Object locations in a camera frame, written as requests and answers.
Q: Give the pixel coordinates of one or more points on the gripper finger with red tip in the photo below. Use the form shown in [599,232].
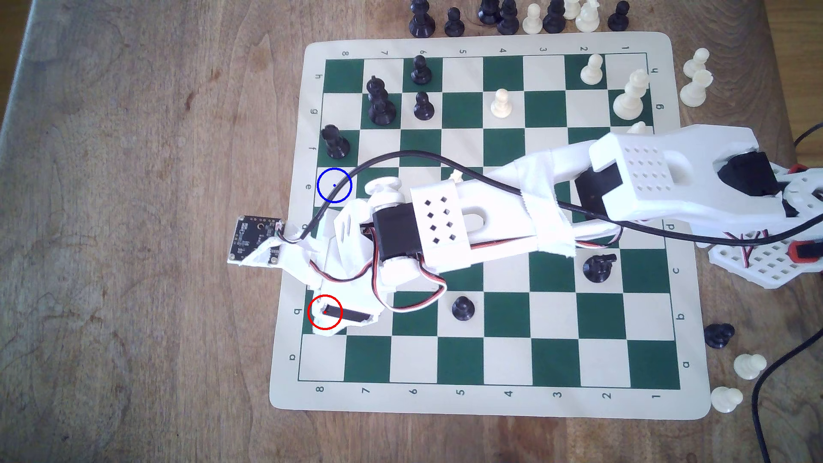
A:
[321,276]
[363,319]

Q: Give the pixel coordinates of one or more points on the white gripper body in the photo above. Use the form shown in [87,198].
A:
[349,316]

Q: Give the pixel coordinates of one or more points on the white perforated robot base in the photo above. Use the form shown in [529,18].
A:
[765,263]

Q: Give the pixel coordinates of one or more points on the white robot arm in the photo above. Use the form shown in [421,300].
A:
[649,170]

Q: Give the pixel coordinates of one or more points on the tall black chess piece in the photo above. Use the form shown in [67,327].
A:
[380,106]

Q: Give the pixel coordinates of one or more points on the green cream chess mat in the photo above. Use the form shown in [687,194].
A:
[508,392]

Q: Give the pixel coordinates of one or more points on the tall white chess piece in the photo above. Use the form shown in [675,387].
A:
[630,100]

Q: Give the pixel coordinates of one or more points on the black pawn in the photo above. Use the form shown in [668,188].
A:
[423,108]
[619,17]
[454,24]
[421,71]

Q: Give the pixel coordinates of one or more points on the white cloth tape wrap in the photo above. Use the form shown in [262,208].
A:
[546,206]

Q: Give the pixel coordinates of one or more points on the white pawn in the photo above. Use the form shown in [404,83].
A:
[726,399]
[592,71]
[501,104]
[532,20]
[749,366]
[696,90]
[696,63]

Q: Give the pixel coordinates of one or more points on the green camera circuit board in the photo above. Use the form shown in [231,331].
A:
[254,238]

